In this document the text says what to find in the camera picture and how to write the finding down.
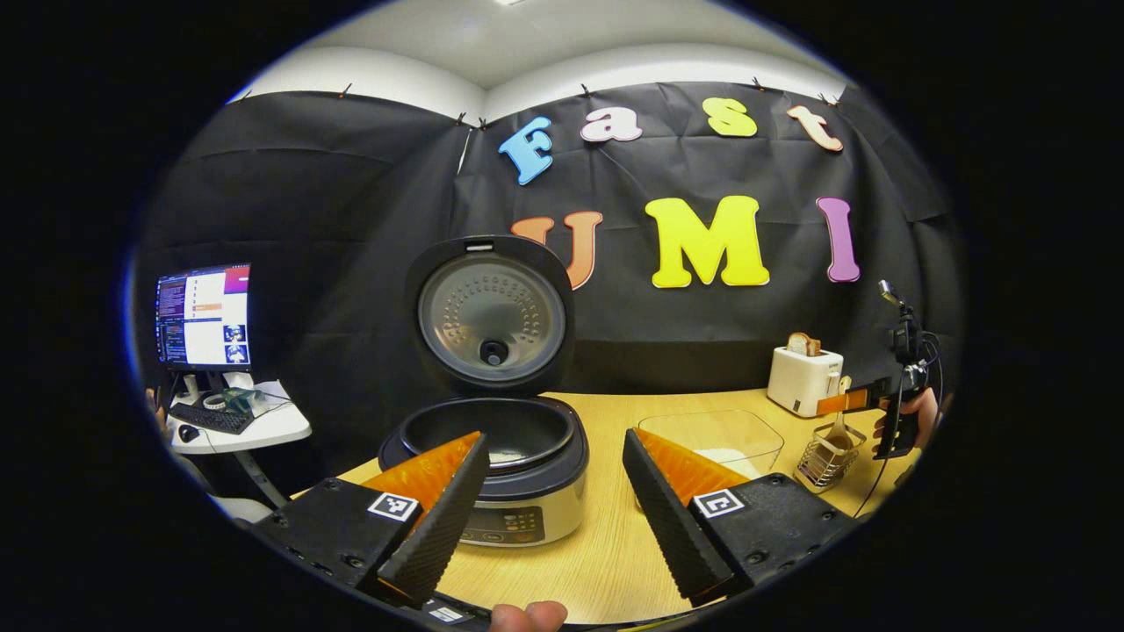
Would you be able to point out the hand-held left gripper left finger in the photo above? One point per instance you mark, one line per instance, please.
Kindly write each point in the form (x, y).
(439, 518)

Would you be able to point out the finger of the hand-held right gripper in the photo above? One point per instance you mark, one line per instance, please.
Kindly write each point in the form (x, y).
(843, 402)

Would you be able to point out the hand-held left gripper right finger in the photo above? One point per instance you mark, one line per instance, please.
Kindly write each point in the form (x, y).
(667, 518)

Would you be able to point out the white rice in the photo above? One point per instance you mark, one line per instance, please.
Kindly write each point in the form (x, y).
(738, 461)

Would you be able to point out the grey silver rice cooker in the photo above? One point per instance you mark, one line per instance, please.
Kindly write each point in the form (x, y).
(492, 325)

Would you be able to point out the white toaster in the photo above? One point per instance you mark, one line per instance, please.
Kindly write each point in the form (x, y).
(801, 382)

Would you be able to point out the toasted bread slice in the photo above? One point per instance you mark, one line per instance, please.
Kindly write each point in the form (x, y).
(803, 344)

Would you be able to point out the clear plastic container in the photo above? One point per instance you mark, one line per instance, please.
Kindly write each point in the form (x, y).
(729, 430)

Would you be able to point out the white side table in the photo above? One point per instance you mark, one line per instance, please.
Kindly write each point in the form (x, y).
(272, 426)

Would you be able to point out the black keyboard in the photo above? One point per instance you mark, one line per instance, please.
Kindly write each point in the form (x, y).
(211, 418)

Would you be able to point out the black computer mouse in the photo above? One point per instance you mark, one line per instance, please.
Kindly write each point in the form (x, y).
(189, 433)

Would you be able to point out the black backdrop cloth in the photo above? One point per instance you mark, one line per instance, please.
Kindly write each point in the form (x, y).
(351, 219)

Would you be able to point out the computer monitor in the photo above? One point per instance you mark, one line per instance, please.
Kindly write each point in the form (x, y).
(202, 316)

